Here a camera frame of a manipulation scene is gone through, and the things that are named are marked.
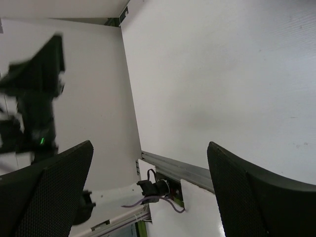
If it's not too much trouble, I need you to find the aluminium front frame rail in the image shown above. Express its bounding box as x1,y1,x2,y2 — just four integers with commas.
142,152,215,194

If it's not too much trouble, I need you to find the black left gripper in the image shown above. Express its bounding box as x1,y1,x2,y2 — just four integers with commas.
0,34,66,163

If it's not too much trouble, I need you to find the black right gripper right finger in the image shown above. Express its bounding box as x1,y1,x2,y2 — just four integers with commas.
207,142,316,237

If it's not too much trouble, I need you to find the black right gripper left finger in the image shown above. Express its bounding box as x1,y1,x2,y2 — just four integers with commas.
0,141,94,237

